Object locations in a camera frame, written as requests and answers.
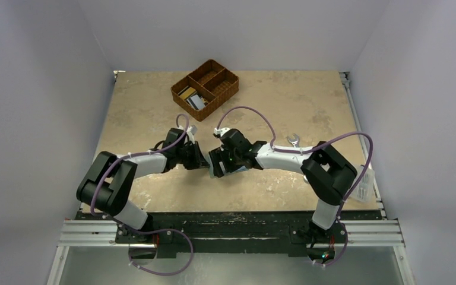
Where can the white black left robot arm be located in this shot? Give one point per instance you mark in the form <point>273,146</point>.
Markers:
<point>108,182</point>

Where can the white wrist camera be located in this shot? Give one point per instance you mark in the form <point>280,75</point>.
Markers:
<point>219,132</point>
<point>190,132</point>

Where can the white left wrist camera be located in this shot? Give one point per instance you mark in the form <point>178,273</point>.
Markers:
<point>190,132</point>

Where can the brown woven divided basket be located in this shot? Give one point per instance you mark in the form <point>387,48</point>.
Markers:
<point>212,81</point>

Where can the silver wrench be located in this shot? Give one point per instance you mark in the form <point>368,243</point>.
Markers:
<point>294,140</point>

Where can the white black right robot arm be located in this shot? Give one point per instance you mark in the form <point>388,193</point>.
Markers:
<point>330,174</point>

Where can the clear plastic box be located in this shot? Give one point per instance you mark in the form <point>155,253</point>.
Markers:
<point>364,191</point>

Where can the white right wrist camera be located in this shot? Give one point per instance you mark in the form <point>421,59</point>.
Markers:
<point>219,132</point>

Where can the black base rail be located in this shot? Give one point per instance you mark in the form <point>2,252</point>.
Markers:
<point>246,232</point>

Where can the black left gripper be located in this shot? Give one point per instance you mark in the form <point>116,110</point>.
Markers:
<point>198,161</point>

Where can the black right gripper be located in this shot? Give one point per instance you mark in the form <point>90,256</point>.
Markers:
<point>218,162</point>

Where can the gold white card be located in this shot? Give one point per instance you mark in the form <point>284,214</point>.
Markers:
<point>187,92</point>

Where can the aluminium frame rail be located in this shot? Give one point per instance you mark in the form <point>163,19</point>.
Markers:
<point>80,234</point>

